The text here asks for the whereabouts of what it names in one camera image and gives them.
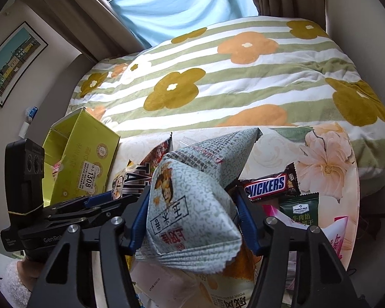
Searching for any pink white snack packet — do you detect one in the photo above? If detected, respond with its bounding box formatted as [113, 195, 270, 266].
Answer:
[263, 204, 349, 263]

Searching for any framed picture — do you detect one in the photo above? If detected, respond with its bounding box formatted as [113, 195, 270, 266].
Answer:
[0, 21, 49, 108]

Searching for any orange white snack packet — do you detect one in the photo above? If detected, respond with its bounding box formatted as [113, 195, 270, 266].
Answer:
[131, 247, 256, 308]

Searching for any black white striped packet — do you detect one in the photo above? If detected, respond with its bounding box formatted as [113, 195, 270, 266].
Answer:
[120, 163, 155, 200]

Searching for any person's left forearm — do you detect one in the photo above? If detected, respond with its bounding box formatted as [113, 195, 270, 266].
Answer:
[0, 257, 47, 303]

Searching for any red patterned snack packet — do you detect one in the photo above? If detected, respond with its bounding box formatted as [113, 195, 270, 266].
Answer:
[138, 131, 174, 180]

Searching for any yellow-green cardboard box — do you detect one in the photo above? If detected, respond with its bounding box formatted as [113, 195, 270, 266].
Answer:
[41, 107, 121, 207]

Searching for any dark green snack packet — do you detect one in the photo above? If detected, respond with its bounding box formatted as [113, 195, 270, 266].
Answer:
[277, 192, 320, 228]

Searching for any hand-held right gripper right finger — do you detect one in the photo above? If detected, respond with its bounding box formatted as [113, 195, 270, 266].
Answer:
[234, 193, 364, 308]

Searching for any cream floral cloth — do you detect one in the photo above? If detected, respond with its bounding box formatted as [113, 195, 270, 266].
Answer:
[115, 123, 362, 308]

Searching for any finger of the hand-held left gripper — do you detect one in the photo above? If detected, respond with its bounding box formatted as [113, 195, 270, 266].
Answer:
[50, 195, 142, 227]
[46, 191, 115, 216]

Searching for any small blue white object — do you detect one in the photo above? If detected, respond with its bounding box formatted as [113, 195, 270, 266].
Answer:
[24, 106, 39, 124]

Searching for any light blue curtain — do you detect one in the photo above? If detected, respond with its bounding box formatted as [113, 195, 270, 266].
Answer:
[108, 0, 260, 52]

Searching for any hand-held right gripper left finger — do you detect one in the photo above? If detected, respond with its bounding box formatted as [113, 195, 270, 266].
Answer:
[27, 187, 152, 308]

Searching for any white paper receipt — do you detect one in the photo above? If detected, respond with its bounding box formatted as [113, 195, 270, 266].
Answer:
[130, 258, 206, 308]

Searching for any small white yellow packet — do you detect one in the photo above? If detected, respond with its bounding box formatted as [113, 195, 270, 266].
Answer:
[112, 168, 129, 197]

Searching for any green striped flower blanket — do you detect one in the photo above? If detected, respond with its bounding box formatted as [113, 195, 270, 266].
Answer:
[67, 16, 385, 180]

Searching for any brown chocolate bar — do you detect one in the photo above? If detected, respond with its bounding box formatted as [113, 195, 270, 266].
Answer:
[242, 162, 300, 204]

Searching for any pale speckled triangular snack packet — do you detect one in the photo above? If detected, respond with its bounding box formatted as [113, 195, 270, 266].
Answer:
[135, 128, 264, 275]

